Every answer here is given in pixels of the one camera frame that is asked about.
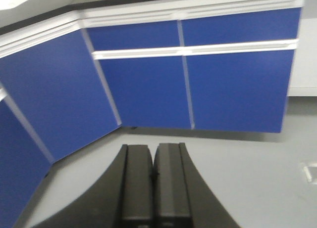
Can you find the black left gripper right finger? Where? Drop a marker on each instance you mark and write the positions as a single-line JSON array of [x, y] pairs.
[[182, 197]]

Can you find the blue lab bench cabinet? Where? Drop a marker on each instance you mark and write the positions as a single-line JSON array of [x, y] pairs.
[[72, 77]]

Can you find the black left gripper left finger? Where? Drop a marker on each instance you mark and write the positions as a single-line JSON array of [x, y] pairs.
[[122, 197]]

